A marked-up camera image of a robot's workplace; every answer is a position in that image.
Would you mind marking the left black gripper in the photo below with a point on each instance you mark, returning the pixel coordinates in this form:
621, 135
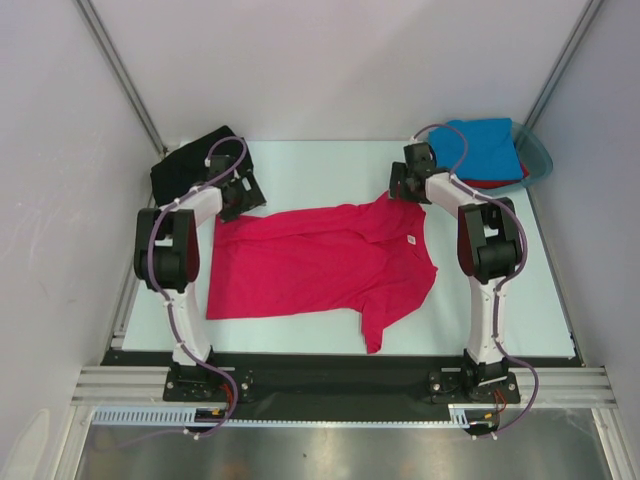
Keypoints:
252, 198

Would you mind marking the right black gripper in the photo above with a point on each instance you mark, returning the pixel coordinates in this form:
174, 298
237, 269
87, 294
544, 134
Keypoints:
399, 173

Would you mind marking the pink t shirt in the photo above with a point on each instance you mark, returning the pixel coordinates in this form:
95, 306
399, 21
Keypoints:
371, 258

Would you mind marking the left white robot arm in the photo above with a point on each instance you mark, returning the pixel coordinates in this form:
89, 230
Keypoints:
166, 249

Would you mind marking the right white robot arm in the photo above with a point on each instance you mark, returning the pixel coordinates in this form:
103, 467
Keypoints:
491, 251

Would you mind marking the folded black t shirt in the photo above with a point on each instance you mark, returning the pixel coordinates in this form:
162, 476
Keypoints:
188, 165

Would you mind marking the red t shirt in basket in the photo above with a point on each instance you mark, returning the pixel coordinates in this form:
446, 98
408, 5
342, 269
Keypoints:
495, 184

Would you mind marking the blue t shirt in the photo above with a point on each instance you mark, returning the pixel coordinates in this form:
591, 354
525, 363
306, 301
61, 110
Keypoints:
491, 154

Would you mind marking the teal plastic basket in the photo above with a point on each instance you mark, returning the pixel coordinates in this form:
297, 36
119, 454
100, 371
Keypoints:
533, 154

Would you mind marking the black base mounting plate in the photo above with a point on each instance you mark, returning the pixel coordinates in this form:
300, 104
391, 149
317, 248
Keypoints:
334, 388

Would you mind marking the left aluminium corner post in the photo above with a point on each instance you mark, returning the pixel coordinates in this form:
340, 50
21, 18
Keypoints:
108, 49

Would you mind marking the aluminium corner post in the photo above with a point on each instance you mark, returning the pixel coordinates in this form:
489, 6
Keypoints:
578, 34
108, 49

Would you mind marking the aluminium front frame rail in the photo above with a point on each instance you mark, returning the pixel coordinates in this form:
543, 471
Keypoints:
576, 387

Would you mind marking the right slotted cable duct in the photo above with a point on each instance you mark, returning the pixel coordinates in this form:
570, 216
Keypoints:
476, 414

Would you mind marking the slotted cable duct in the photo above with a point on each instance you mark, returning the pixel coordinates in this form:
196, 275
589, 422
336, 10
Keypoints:
476, 414
158, 416

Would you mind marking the right aluminium corner post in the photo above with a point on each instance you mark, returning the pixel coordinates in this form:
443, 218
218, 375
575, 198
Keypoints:
578, 34

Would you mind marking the left slotted cable duct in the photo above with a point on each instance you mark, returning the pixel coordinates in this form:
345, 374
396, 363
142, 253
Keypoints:
158, 416

